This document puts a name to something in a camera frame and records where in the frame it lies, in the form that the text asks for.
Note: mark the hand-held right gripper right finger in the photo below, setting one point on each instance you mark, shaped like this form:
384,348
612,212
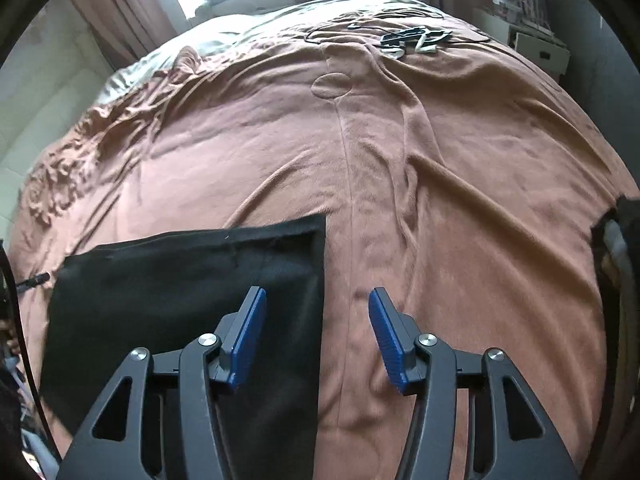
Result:
387,335

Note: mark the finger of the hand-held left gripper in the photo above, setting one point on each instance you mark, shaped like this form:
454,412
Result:
35,281

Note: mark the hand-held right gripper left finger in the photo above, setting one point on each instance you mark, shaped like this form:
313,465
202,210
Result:
247,332

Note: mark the black cloth garment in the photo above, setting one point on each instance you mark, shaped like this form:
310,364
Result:
175,290

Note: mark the brown fleece blanket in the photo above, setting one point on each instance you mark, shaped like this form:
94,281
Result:
400,185

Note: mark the dark bag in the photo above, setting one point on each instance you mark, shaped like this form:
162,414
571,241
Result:
617,260

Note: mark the pale green bed sheet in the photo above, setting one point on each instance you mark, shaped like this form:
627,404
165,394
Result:
240,35

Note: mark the white nightstand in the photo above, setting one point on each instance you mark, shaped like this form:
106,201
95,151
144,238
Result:
535,45

